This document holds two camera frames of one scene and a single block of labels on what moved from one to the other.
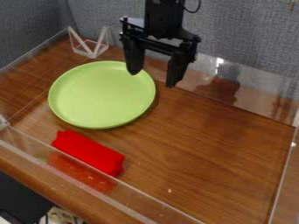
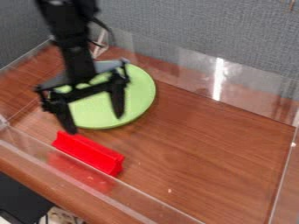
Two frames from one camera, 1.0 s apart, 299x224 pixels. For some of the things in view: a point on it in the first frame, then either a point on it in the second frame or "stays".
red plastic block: x=81 y=150 stays
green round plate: x=99 y=95 stays
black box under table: x=22 y=205 stays
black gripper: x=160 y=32 -> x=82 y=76
